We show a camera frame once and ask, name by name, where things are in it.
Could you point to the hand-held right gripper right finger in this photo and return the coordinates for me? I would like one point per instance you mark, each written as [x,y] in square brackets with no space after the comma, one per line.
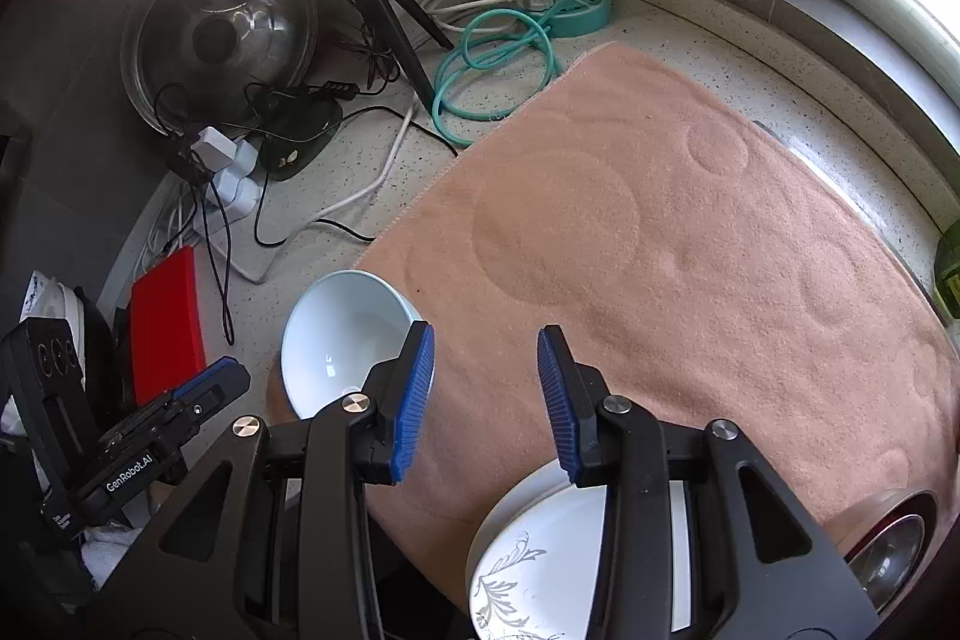
[559,400]

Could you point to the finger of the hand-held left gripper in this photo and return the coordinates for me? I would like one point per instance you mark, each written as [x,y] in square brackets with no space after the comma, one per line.
[202,396]

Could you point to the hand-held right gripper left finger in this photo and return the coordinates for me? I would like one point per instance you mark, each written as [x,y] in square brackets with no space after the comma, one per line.
[416,400]

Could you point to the plain white bowl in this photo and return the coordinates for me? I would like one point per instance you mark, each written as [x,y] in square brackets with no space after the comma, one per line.
[337,325]

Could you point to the white bowl grey leaf pattern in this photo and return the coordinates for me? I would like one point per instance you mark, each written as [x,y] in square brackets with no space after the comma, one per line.
[525,580]

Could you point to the large steel bowl beige outside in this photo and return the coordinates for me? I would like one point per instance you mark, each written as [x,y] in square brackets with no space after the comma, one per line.
[862,511]

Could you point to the person's left hand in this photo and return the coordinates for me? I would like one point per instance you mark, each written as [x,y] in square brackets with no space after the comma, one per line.
[105,550]

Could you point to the red box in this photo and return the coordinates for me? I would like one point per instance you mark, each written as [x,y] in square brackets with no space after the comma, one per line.
[169,325]

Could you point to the white plate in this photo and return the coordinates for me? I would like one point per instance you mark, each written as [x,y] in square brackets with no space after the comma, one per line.
[525,486]

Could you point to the white power strip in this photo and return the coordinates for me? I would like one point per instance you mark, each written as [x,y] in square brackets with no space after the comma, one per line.
[217,235]

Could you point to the pink towel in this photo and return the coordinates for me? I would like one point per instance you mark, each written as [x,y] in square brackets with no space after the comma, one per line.
[675,235]

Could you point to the white charger adapter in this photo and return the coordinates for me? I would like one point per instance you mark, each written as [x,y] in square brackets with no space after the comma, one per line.
[236,190]
[214,149]

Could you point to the dark oval device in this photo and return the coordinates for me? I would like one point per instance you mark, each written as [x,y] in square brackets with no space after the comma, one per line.
[300,149]

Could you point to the steel pot lid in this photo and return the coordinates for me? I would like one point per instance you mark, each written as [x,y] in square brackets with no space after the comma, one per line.
[225,40]

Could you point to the black tripod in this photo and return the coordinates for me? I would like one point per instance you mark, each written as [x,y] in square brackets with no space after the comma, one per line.
[390,25]

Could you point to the teal round power strip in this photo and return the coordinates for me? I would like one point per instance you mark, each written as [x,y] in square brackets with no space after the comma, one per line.
[581,14]

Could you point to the green dish soap bottle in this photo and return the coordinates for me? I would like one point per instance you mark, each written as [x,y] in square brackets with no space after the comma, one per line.
[949,269]

